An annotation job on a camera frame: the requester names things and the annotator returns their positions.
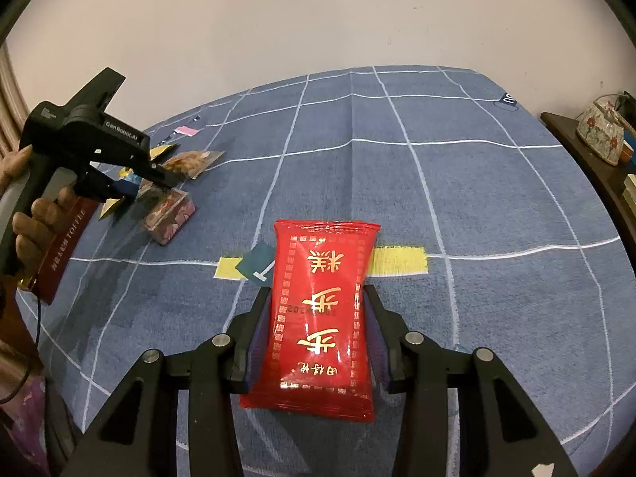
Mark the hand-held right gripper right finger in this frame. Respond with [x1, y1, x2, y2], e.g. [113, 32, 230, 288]
[365, 285, 580, 477]

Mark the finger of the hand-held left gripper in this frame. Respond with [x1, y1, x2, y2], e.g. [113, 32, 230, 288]
[130, 155, 184, 188]
[74, 169, 140, 204]

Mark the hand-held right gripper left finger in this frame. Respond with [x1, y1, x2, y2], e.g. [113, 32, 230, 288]
[60, 288, 272, 477]

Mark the clear box of patterned sweets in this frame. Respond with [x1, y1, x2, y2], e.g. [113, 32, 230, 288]
[140, 189, 197, 245]

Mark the red snack packet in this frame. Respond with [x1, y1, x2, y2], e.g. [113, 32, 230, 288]
[239, 219, 382, 422]

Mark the person's left forearm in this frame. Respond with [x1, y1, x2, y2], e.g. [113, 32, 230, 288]
[0, 273, 45, 373]

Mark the person's left hand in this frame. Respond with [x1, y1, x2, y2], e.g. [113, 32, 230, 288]
[0, 144, 78, 289]

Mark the yellow snack packet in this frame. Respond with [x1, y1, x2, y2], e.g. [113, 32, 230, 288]
[99, 144, 180, 219]

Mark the clear packet of nuts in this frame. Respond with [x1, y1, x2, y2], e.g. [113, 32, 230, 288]
[161, 150, 225, 180]

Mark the dark red candy box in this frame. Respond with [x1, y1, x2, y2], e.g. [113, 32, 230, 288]
[30, 196, 100, 306]

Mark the blue grid printed blanket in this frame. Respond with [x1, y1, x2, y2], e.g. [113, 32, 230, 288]
[15, 64, 624, 477]

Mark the dark wooden side table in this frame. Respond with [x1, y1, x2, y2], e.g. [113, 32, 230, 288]
[541, 112, 636, 279]

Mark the stack of books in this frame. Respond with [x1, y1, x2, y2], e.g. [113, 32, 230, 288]
[621, 171, 636, 219]

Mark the floral ceramic teapot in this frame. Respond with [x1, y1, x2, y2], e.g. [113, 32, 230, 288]
[576, 92, 636, 166]

